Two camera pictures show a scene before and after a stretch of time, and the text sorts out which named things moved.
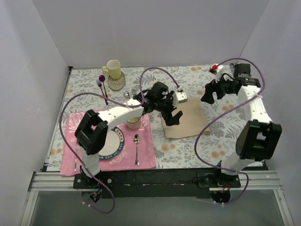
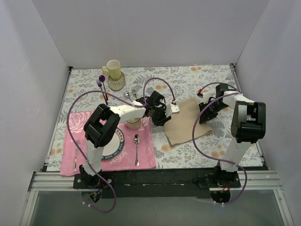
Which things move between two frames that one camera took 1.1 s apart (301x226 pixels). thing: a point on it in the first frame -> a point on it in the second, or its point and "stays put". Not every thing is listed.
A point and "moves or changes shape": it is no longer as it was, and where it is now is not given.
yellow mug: [113, 68] stays put
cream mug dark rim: [134, 123] stays put
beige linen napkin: [193, 121] moves or changes shape
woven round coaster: [116, 84] stays put
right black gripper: [214, 88] -> [207, 113]
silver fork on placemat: [76, 146] stays put
